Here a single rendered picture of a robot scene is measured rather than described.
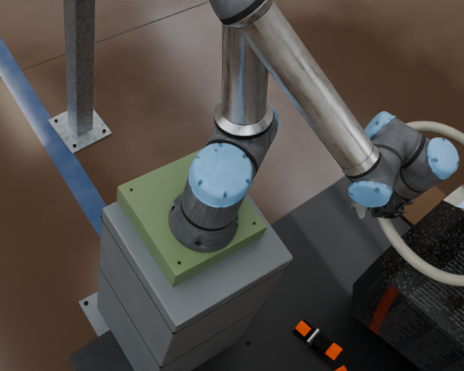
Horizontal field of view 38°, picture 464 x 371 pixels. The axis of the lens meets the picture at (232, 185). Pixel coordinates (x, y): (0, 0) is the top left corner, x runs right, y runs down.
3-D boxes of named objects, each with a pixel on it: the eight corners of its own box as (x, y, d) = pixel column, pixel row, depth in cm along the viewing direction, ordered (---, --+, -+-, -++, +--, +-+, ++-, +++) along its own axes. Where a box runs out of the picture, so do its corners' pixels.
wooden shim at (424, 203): (428, 182, 320) (429, 180, 318) (445, 196, 318) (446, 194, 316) (398, 214, 308) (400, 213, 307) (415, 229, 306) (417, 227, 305)
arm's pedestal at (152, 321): (144, 417, 247) (169, 353, 174) (78, 302, 263) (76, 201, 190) (255, 346, 267) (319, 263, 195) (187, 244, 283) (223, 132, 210)
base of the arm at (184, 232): (193, 264, 178) (199, 248, 170) (155, 208, 184) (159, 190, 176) (250, 232, 187) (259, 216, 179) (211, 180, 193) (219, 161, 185)
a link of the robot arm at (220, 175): (171, 212, 173) (181, 176, 159) (198, 163, 183) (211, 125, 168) (225, 238, 173) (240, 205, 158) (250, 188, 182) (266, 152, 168)
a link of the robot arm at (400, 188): (396, 157, 165) (429, 160, 169) (385, 165, 170) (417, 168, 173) (403, 191, 162) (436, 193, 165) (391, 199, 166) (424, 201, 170)
